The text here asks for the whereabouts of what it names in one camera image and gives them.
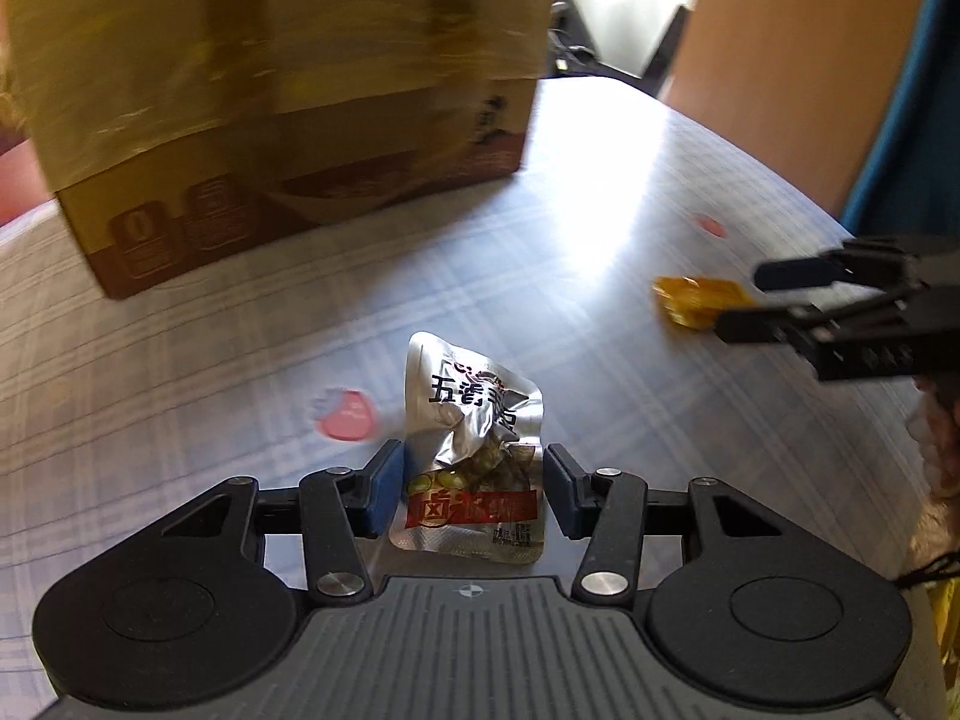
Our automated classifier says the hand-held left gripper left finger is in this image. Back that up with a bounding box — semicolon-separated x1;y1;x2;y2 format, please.
154;437;406;601

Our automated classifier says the blue curtain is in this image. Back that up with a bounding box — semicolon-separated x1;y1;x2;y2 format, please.
840;0;960;241

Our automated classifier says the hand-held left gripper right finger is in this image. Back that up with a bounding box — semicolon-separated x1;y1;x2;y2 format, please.
544;442;792;605

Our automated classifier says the wooden board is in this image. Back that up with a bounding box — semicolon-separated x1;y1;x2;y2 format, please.
664;0;935;215

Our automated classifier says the printed wall backdrop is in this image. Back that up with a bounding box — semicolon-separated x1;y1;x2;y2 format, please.
0;52;57;226

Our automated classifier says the person's right hand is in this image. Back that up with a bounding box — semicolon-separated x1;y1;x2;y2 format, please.
906;379;960;500

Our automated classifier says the silver snack packet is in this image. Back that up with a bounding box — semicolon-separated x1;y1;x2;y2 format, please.
388;330;547;563

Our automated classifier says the small yellow snack packet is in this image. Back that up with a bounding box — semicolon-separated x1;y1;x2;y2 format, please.
651;275;751;332

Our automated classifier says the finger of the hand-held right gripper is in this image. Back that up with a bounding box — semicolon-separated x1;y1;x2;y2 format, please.
712;289;901;350
752;238;920;292

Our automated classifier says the black exercise bike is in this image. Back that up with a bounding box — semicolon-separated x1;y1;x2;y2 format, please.
549;0;601;80

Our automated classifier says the brown cardboard box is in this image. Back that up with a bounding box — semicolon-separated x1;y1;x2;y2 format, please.
0;0;563;301

